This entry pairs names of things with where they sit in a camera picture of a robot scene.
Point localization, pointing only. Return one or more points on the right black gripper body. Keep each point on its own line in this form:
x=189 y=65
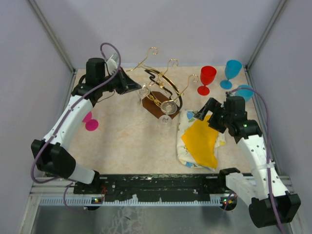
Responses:
x=219 y=120

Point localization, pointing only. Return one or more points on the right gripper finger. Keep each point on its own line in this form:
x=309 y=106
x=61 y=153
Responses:
x=200 y=115
x=204 y=110

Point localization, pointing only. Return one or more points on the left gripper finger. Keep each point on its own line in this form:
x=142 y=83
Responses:
x=130 y=83
x=132 y=88

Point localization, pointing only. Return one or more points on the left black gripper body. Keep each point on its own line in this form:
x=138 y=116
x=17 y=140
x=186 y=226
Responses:
x=117 y=83

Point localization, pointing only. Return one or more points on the clear wine glass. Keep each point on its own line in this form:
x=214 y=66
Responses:
x=165 y=121
x=143 y=92

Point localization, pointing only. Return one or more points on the blue wine glass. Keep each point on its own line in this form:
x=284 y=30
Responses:
x=232 y=69
x=245 y=91

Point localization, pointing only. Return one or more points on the red wine glass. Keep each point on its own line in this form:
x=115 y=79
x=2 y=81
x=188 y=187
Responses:
x=207 y=76

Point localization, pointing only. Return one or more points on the pink wine glass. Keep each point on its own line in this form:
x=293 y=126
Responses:
x=90 y=123

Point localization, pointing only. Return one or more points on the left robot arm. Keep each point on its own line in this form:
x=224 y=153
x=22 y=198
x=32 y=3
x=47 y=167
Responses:
x=51 y=153

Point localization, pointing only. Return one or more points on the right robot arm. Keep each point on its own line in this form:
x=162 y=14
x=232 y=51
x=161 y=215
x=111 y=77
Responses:
x=269 y=200

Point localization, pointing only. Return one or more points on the yellow floral cloth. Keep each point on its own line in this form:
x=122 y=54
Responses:
x=196 y=142

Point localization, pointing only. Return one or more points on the gold wire glass rack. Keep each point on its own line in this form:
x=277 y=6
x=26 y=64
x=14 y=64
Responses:
x=162 y=88

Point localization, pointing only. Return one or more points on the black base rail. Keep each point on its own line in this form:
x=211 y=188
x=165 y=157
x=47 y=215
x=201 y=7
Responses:
x=155 y=187

